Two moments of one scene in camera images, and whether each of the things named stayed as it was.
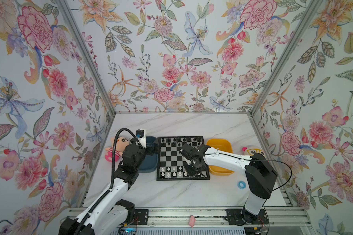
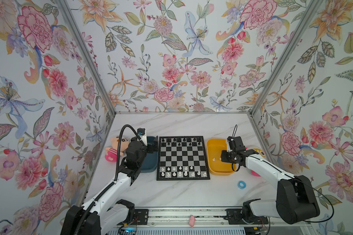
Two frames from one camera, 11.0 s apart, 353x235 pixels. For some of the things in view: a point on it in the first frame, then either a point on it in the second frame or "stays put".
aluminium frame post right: x=313 y=10 stays put
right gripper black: x=191 y=174 -> x=223 y=156
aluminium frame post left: x=88 y=53 stays put
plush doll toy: x=251 y=151 stays put
